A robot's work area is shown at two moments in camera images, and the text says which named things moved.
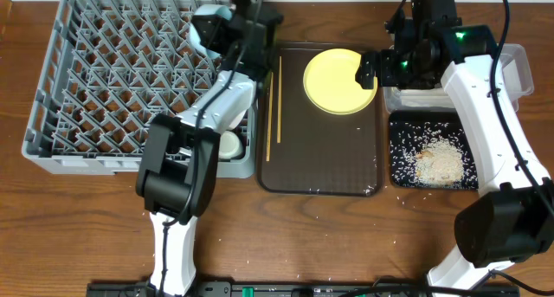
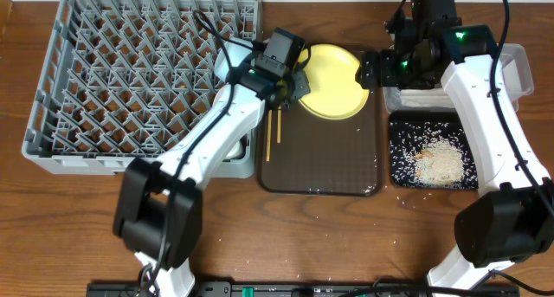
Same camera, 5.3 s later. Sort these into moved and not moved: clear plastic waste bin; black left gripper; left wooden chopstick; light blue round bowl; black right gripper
Moved: light blue round bowl; black left gripper
Not moved: left wooden chopstick; black right gripper; clear plastic waste bin
